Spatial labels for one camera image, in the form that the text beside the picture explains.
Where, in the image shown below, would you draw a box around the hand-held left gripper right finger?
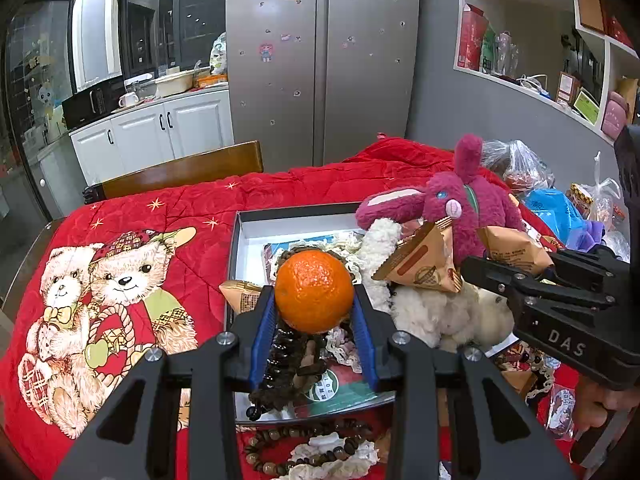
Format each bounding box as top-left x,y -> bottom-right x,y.
351,289 -> 576,480

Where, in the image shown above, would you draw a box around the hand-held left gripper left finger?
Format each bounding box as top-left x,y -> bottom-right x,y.
52,286 -> 280,480

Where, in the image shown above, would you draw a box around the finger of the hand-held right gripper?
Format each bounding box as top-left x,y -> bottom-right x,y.
460,256 -> 556,306
537,247 -> 631,282

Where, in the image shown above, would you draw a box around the tan triangular snack packet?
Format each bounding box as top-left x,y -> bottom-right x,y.
474,224 -> 557,279
218,279 -> 267,312
370,219 -> 462,294

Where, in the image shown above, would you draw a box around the dark bead string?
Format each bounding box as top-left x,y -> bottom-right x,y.
247,329 -> 312,422

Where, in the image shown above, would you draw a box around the orange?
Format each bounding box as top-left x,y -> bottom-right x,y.
274,249 -> 355,335

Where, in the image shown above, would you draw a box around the grey shallow box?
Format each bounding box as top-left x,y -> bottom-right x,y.
225,203 -> 402,424

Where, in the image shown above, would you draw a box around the person's right hand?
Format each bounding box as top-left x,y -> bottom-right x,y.
572,375 -> 640,427

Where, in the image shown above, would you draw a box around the pink lace scrunchie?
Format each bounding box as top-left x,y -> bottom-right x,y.
324,327 -> 362,367

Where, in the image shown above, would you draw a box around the purple cloth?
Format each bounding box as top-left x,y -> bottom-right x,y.
564,219 -> 607,252

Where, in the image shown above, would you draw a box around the red packet with green label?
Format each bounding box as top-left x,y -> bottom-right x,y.
294,364 -> 397,417

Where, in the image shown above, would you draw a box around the white plush toy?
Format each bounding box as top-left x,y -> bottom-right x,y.
357,217 -> 517,354

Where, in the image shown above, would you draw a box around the brown lace scrunchie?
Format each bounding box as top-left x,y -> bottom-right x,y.
524,354 -> 557,402

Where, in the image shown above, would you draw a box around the blue plastic bag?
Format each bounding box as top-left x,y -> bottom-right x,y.
522,187 -> 584,249

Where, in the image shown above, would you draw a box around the clear bag of snacks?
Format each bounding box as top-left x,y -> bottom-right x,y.
567,151 -> 627,232

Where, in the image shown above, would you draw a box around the magenta plush toy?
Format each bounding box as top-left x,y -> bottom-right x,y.
354,133 -> 527,274

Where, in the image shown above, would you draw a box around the teal and red packet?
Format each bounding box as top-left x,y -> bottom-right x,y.
263,242 -> 302,282

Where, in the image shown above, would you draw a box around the clear plastic packet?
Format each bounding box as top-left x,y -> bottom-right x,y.
544,387 -> 577,437

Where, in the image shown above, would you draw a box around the white lace scrunchie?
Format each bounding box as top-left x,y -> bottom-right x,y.
287,434 -> 382,480

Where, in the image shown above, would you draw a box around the clear bag with red contents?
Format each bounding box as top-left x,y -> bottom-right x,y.
502,140 -> 557,194

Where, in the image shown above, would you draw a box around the clear bag with brown contents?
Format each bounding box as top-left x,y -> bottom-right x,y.
482,138 -> 512,171

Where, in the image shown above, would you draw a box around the red bear-print blanket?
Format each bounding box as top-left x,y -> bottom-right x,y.
0,136 -> 586,480

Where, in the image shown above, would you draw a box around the pink container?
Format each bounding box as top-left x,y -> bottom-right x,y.
601,90 -> 631,141

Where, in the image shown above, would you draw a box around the green card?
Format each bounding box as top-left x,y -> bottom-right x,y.
572,87 -> 601,124

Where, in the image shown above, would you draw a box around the small framed certificate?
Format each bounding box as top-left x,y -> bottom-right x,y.
556,70 -> 581,106

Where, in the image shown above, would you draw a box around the clear glass jars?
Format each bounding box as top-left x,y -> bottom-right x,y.
494,32 -> 521,79

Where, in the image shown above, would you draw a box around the green carton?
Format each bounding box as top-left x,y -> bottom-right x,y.
479,27 -> 499,74

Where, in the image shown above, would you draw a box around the white base cabinet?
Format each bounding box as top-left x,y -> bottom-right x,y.
68,87 -> 235,187

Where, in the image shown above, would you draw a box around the red tin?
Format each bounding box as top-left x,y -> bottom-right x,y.
602,14 -> 636,49

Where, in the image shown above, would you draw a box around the red carton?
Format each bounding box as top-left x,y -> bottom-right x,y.
458,3 -> 489,71

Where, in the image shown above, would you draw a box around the brown box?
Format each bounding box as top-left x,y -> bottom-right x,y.
573,0 -> 606,34

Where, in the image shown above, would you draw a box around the silver refrigerator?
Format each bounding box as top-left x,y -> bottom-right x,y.
225,0 -> 421,169

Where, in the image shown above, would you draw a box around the cream basin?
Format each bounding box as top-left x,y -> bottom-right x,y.
154,70 -> 196,97

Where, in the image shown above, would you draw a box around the printed snack bag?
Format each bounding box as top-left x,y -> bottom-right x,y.
209,32 -> 229,76

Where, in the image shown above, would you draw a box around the black microwave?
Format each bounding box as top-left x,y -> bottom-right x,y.
60,73 -> 126,131

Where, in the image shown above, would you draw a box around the glass sliding door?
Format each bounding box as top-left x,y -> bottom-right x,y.
0,0 -> 82,222

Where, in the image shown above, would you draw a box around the brown bead bracelet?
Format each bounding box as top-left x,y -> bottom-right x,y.
243,419 -> 377,477

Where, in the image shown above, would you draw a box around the white cable bundle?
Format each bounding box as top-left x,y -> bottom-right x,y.
519,74 -> 551,99

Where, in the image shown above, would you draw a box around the white wall shelf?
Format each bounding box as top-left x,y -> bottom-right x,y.
452,0 -> 640,147

